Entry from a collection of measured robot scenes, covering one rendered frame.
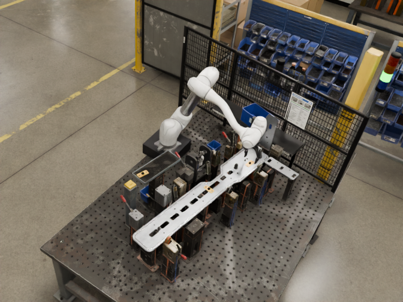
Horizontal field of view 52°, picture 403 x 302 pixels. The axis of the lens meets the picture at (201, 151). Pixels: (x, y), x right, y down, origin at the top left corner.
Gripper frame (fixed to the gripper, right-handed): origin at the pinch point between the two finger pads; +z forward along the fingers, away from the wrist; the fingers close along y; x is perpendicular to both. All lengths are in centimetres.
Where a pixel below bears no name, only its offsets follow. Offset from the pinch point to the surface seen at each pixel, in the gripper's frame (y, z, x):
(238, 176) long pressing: 3.1, 6.1, -18.6
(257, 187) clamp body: 16.1, 16.9, -7.4
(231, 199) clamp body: 14.5, 4.8, -43.4
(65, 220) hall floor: -126, 107, -103
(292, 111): 0, -21, 54
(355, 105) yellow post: 46, -52, 58
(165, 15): -241, 11, 142
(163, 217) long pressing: -9, 6, -91
